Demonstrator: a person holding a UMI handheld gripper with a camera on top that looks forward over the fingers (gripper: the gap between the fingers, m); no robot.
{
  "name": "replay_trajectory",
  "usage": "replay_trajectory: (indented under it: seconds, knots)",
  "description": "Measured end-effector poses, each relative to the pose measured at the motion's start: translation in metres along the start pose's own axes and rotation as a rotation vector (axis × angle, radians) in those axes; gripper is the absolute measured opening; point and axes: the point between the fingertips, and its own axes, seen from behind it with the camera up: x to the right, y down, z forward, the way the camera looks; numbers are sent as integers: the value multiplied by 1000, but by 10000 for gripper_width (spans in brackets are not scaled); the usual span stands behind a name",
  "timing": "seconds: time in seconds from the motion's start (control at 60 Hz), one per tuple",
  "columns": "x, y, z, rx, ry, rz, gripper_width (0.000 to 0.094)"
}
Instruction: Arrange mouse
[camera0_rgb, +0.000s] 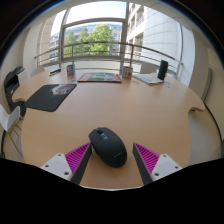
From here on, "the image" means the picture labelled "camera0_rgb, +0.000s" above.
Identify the black mouse pad with print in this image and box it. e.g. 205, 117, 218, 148
23, 83, 78, 113

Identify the metal balcony railing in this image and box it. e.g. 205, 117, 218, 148
34, 41, 184, 73

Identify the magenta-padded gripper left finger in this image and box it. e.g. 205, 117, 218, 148
40, 142, 93, 186

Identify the white chair with wooden legs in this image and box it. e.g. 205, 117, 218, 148
0, 103, 25, 156

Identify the black computer mouse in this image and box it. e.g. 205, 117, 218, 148
88, 126, 128, 169

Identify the black and white printer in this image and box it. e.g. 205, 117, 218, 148
3, 65, 28, 116

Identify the printed mug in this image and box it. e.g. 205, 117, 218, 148
122, 65, 134, 80
66, 64, 76, 79

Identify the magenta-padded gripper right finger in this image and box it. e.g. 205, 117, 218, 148
132, 142, 183, 186

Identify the red magazine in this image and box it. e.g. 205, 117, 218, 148
77, 72, 123, 84

